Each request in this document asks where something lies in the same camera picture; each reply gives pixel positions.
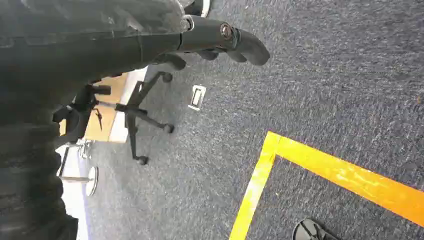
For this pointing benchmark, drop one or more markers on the wooden desk panel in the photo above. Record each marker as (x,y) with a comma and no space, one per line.
(107,109)

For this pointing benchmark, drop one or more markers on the yellow floor tape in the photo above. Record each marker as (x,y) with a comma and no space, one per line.
(331,172)

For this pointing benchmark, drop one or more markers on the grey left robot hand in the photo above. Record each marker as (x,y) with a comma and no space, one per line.
(99,43)

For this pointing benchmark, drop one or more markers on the black robot foot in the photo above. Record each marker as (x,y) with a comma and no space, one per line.
(313,230)

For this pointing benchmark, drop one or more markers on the ribbed grey left arm sleeve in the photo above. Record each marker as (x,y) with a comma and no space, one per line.
(28,185)

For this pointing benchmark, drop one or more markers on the black office chair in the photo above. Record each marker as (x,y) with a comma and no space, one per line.
(132,111)

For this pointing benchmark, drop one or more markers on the silver floor socket plate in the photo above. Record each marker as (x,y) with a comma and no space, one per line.
(197,97)

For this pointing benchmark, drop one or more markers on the white round-base stand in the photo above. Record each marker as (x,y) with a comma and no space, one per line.
(84,174)

